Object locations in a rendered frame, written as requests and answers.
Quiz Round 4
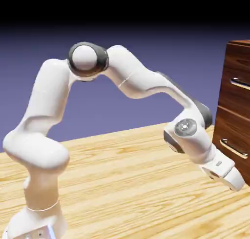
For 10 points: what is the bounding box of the dark wood drawer front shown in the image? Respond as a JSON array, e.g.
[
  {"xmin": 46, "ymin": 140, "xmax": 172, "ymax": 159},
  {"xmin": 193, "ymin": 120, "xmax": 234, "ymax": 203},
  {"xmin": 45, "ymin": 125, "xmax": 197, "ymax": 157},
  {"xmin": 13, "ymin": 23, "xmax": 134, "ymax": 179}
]
[
  {"xmin": 218, "ymin": 43, "xmax": 250, "ymax": 120},
  {"xmin": 212, "ymin": 106, "xmax": 250, "ymax": 187}
]

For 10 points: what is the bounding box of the silver metal drawer handle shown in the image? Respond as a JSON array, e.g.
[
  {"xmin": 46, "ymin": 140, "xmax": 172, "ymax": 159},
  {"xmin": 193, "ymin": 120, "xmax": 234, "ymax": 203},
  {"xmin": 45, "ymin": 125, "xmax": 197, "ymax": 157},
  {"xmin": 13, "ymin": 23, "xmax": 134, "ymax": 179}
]
[
  {"xmin": 220, "ymin": 139, "xmax": 249, "ymax": 159},
  {"xmin": 230, "ymin": 77, "xmax": 250, "ymax": 91}
]

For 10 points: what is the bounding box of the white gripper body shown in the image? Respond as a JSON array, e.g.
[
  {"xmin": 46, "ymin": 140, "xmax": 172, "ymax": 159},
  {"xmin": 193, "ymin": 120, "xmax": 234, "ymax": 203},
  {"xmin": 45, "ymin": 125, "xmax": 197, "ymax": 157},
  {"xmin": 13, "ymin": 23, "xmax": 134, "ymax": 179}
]
[{"xmin": 210, "ymin": 147, "xmax": 246, "ymax": 192}]

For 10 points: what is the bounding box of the dark wood cabinet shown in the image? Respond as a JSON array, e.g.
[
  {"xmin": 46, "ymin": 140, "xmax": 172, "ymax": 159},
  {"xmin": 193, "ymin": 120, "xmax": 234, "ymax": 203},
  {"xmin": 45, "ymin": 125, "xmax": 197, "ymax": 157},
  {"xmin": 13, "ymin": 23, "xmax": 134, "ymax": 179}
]
[{"xmin": 212, "ymin": 39, "xmax": 250, "ymax": 187}]

